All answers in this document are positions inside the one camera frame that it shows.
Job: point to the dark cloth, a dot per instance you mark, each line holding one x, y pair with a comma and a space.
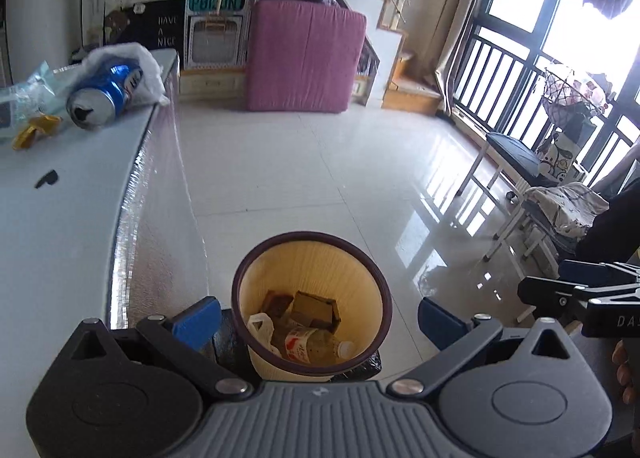
615, 228

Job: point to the black letter board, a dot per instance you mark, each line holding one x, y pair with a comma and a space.
160, 28

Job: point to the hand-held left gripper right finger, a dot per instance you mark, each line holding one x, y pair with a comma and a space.
440, 325

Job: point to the blue drink can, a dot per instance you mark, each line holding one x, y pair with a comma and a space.
107, 88

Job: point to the large white plastic bag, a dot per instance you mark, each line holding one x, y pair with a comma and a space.
147, 68

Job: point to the white chair with blue cushion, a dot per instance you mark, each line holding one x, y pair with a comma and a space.
510, 150

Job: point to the small white plastic bag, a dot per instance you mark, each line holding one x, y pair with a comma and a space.
262, 333

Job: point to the yellow plastic waste bin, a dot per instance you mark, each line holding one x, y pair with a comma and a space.
310, 263

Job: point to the teal sign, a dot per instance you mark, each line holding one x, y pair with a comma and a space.
215, 2

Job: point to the white perforated cabinet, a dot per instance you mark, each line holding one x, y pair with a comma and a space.
215, 43

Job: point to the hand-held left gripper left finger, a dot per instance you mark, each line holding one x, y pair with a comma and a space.
197, 325

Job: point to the white metal chair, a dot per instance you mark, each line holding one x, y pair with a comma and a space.
537, 233

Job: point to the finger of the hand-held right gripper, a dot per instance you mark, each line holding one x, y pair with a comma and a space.
550, 295
590, 270

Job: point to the clear plastic bottle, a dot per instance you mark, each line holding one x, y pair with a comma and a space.
315, 345

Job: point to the cream low drawer unit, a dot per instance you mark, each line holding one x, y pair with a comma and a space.
212, 83

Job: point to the pink folded mattress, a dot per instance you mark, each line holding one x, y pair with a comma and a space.
300, 58

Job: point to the cartoon paper bag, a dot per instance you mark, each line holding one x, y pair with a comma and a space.
557, 163

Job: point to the brown cardboard box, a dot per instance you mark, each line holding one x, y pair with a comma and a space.
312, 305

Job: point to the yellow snack wrapper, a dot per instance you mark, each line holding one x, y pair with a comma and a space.
37, 128

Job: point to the wooden staircase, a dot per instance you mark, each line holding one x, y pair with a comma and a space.
410, 93

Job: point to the beige curtain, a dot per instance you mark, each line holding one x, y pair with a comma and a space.
465, 13

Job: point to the black balcony railing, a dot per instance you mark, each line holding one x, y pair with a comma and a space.
500, 38

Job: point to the person's right hand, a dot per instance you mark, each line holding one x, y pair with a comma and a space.
624, 373

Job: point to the white patterned cloth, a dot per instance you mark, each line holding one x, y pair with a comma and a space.
565, 208

